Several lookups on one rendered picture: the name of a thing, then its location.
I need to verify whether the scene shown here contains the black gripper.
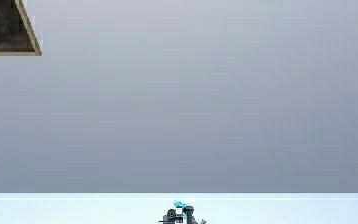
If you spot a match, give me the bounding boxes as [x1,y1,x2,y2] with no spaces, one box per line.
[158,208,185,224]

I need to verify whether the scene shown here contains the cyan small hand shovel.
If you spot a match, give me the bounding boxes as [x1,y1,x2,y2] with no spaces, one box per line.
[172,200,207,224]

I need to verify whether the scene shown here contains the brown framed wall picture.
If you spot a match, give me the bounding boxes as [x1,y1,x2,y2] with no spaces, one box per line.
[0,0,43,57]

